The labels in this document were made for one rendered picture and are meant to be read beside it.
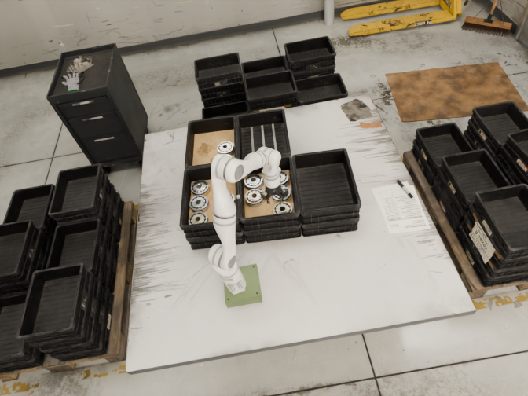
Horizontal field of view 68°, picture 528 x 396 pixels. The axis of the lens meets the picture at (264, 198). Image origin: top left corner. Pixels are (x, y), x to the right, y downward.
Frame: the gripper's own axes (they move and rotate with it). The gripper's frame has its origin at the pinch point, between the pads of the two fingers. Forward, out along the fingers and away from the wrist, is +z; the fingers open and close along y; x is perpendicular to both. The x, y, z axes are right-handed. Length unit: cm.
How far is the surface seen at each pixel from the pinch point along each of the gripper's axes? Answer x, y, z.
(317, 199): 6.0, 22.2, 11.3
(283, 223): -7.4, 2.6, 9.9
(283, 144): 50, 8, 11
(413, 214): -2, 72, 24
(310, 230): -8.0, 16.3, 18.3
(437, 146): 85, 124, 65
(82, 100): 125, -133, 12
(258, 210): 3.6, -9.3, 11.4
